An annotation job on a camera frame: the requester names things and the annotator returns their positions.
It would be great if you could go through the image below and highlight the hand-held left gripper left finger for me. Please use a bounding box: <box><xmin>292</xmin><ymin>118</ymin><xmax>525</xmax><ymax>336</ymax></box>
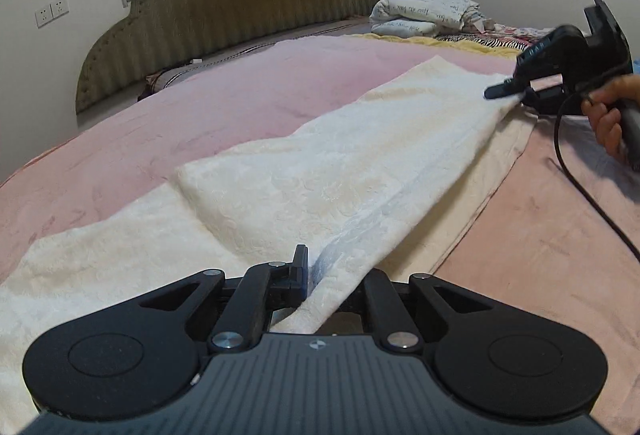
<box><xmin>125</xmin><ymin>244</ymin><xmax>309</xmax><ymax>352</ymax></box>

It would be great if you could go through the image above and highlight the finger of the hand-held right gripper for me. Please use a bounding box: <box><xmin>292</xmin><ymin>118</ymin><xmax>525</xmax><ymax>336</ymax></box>
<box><xmin>483</xmin><ymin>76</ymin><xmax>533</xmax><ymax>102</ymax></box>
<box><xmin>521</xmin><ymin>87</ymin><xmax>568</xmax><ymax>116</ymax></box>

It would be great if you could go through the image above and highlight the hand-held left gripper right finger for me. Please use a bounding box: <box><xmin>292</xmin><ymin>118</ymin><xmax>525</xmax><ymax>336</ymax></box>
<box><xmin>346</xmin><ymin>269</ymin><xmax>508</xmax><ymax>352</ymax></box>

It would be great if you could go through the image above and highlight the cream textured towel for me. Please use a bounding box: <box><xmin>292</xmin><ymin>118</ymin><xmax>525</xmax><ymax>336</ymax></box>
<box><xmin>0</xmin><ymin>55</ymin><xmax>538</xmax><ymax>422</ymax></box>

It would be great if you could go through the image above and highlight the person's right hand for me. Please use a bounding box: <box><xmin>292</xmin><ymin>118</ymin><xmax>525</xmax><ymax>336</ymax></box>
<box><xmin>581</xmin><ymin>75</ymin><xmax>640</xmax><ymax>160</ymax></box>

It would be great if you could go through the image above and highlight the yellow cloth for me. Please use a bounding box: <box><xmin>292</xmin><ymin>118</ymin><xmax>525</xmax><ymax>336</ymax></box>
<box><xmin>345</xmin><ymin>33</ymin><xmax>521</xmax><ymax>62</ymax></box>

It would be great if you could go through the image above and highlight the zebra striped cloth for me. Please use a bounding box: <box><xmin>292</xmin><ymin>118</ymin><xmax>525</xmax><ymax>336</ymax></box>
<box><xmin>434</xmin><ymin>32</ymin><xmax>532</xmax><ymax>52</ymax></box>

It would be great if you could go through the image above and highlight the floral cloth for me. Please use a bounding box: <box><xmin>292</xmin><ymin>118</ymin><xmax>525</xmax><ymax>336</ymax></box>
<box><xmin>480</xmin><ymin>22</ymin><xmax>557</xmax><ymax>44</ymax></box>

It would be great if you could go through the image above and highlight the folded white printed quilt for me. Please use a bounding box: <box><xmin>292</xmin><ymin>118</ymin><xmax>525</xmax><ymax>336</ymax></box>
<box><xmin>370</xmin><ymin>0</ymin><xmax>496</xmax><ymax>38</ymax></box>

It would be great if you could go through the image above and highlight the pink blanket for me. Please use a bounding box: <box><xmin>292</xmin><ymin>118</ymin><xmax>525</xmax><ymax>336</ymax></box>
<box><xmin>0</xmin><ymin>35</ymin><xmax>640</xmax><ymax>416</ymax></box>

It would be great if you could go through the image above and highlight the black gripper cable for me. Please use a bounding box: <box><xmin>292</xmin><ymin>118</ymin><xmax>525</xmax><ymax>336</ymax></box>
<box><xmin>554</xmin><ymin>72</ymin><xmax>640</xmax><ymax>262</ymax></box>

